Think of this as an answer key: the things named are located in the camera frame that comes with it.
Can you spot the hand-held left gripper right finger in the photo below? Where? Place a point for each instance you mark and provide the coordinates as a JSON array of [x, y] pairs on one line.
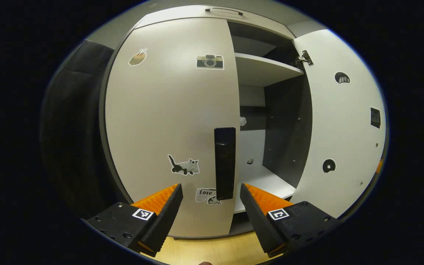
[[256, 221]]

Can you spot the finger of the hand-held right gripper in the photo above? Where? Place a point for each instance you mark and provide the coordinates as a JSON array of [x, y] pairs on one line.
[[379, 166]]

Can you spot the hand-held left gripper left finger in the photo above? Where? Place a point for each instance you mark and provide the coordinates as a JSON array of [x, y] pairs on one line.
[[168, 215]]

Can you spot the white cabinet door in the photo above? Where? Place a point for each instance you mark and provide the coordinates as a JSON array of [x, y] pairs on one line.
[[341, 125], [168, 110]]

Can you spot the white double-door shoe cabinet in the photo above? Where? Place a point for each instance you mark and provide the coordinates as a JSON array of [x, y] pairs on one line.
[[285, 121]]

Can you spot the metal right door hinge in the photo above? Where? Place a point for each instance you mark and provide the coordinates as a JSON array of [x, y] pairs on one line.
[[304, 58]]

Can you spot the white cabinet shelf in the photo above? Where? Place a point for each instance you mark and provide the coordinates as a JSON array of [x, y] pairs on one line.
[[260, 70]]

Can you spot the white cabinet drawer front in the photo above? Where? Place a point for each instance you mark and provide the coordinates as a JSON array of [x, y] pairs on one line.
[[197, 13]]

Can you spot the black backdrop cloth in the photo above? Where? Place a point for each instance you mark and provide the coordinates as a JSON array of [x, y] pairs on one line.
[[72, 129]]

